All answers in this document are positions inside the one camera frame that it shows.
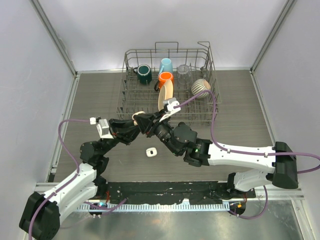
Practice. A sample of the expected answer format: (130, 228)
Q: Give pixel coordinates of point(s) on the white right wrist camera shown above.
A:
(170, 107)

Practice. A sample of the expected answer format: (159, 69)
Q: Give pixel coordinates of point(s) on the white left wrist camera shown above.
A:
(103, 129)

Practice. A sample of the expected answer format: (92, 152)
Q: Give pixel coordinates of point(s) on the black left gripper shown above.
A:
(117, 127)

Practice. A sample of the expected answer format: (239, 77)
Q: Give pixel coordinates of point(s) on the white earbud charging case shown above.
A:
(151, 152)

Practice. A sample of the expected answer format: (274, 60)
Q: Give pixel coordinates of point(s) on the clear glass cup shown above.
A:
(184, 74)

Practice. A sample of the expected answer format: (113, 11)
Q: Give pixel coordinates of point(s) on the beige plate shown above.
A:
(166, 92)

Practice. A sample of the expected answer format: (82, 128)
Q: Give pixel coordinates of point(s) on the grey wire dish rack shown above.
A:
(135, 97)

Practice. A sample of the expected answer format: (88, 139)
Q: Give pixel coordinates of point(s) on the striped ceramic bowl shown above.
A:
(199, 86)

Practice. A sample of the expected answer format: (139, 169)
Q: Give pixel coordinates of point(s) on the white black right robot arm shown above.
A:
(276, 165)

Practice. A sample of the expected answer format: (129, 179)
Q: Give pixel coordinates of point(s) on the white slotted cable duct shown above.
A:
(185, 206)

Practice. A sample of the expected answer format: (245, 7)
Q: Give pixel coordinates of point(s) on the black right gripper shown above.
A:
(144, 122)

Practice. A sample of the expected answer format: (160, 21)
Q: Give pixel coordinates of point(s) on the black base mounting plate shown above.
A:
(170, 192)

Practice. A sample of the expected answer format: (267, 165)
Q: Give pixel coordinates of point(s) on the light blue mug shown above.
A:
(166, 66)

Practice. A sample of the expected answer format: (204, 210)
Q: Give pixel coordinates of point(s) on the dark green mug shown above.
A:
(143, 73)

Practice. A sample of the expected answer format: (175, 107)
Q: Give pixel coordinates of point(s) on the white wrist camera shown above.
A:
(170, 107)
(103, 129)

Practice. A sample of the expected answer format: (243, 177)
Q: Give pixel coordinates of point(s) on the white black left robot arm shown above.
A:
(44, 213)

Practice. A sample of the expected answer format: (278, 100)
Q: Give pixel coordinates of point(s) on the orange mug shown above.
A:
(162, 79)

